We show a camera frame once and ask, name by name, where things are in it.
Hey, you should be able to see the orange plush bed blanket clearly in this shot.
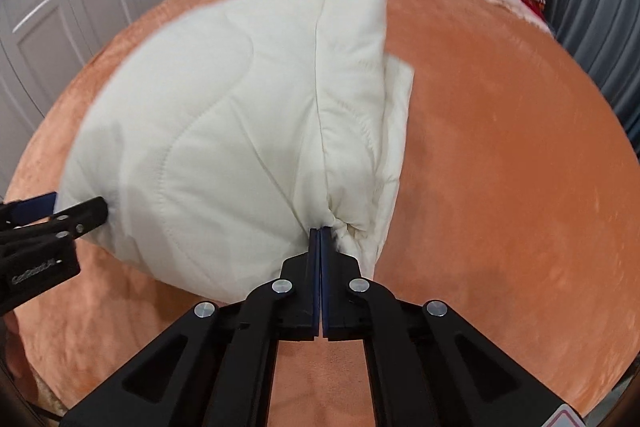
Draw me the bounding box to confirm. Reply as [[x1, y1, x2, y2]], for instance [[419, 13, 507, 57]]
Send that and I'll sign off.
[[5, 0, 640, 427]]

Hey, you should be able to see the grey curtain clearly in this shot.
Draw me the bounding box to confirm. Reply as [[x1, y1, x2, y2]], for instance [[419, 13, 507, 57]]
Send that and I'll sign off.
[[545, 0, 640, 128]]

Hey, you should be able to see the white padded jacket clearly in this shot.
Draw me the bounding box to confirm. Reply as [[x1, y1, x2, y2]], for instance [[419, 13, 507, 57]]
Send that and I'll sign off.
[[54, 0, 416, 303]]

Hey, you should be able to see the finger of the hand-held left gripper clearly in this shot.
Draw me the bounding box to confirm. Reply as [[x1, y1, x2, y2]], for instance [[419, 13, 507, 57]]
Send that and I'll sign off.
[[0, 192, 58, 230], [0, 197, 109, 258]]

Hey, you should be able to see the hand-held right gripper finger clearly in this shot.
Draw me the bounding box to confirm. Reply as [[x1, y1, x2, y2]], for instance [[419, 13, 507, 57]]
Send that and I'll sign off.
[[322, 228, 586, 427], [60, 228, 321, 427]]

